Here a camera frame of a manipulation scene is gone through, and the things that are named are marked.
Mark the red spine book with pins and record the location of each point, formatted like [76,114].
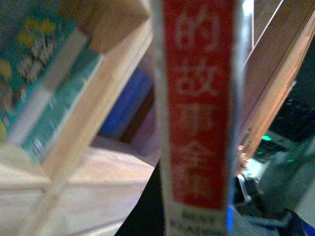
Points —
[200,49]

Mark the teal cover book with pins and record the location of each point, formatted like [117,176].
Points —
[44,70]

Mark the blue book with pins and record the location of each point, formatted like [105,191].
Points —
[127,105]

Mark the wooden bookshelf cabinet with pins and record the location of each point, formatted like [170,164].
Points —
[82,191]

